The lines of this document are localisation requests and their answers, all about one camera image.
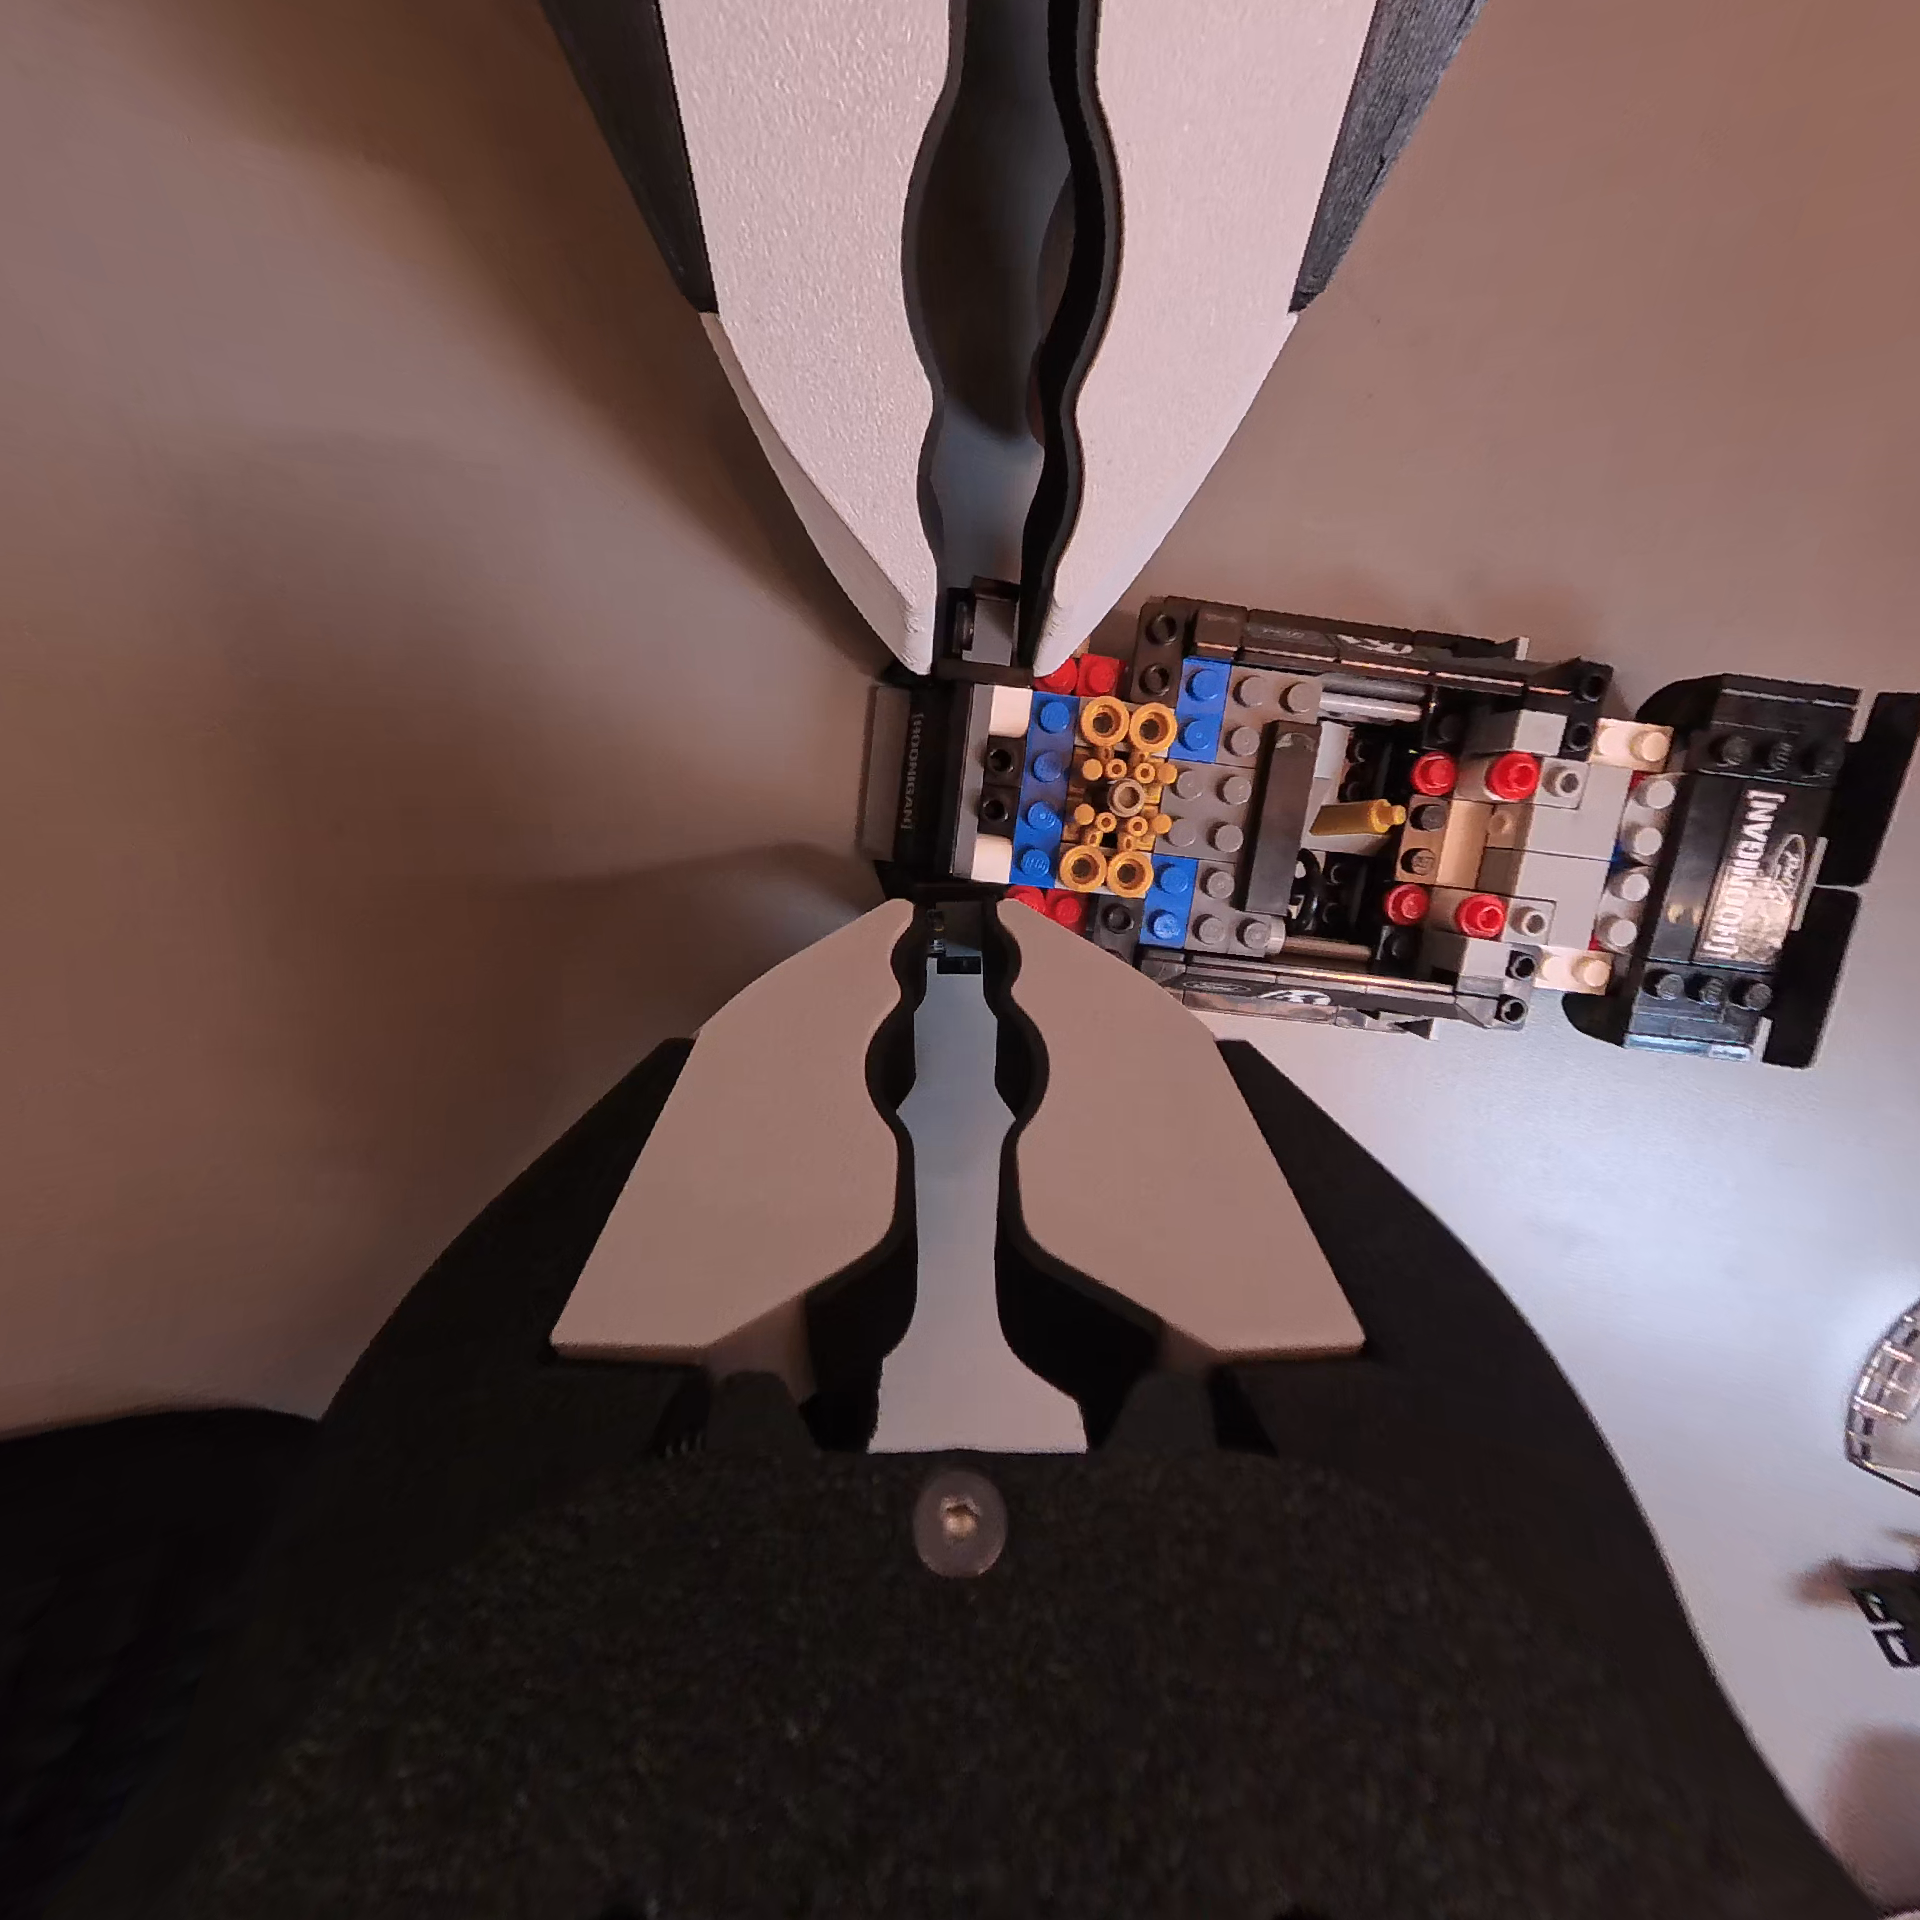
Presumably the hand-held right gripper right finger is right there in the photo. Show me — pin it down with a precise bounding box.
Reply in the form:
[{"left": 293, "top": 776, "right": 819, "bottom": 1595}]
[{"left": 989, "top": 900, "right": 1370, "bottom": 1368}]

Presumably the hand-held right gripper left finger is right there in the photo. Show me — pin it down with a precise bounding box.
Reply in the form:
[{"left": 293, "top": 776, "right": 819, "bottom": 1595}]
[{"left": 547, "top": 900, "right": 923, "bottom": 1375}]

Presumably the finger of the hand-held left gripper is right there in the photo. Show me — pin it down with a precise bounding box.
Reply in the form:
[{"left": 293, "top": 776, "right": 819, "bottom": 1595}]
[
  {"left": 1019, "top": 0, "right": 1407, "bottom": 666},
  {"left": 654, "top": 0, "right": 972, "bottom": 669}
]

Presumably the black lego panel piece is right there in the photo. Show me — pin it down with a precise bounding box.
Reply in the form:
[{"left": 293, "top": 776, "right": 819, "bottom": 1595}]
[{"left": 1830, "top": 1556, "right": 1920, "bottom": 1671}]

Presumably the transparent lego windshield piece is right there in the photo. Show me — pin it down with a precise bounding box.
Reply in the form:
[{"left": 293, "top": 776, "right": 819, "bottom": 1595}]
[{"left": 1819, "top": 1299, "right": 1920, "bottom": 1498}]

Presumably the partly built lego car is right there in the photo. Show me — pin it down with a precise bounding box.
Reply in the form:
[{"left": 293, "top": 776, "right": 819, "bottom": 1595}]
[{"left": 854, "top": 577, "right": 1882, "bottom": 1072}]

